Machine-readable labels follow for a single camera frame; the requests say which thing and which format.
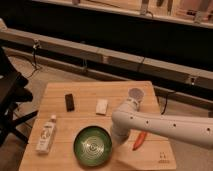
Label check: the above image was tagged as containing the green ceramic bowl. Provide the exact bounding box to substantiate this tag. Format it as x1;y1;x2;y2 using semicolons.
73;126;112;167

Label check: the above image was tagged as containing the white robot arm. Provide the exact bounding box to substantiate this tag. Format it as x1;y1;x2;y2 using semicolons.
111;97;213;149

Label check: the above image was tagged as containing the white rectangular block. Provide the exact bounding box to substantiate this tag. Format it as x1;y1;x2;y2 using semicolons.
96;99;108;115

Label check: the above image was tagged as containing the white plastic cup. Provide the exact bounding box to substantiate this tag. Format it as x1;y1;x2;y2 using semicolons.
128;88;144;108

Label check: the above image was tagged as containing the black rectangular block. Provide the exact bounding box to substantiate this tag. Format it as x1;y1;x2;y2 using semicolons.
65;94;75;112

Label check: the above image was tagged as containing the orange carrot toy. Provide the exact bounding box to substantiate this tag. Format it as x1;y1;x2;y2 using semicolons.
133;131;147;150

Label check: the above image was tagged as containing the white plastic bottle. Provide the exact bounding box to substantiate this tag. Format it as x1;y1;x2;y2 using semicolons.
36;115;56;154

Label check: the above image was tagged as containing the black chair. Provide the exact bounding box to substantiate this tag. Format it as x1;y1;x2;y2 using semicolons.
0;46;37;146

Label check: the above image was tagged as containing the black cable on floor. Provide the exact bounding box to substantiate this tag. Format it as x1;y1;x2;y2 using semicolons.
27;39;42;79

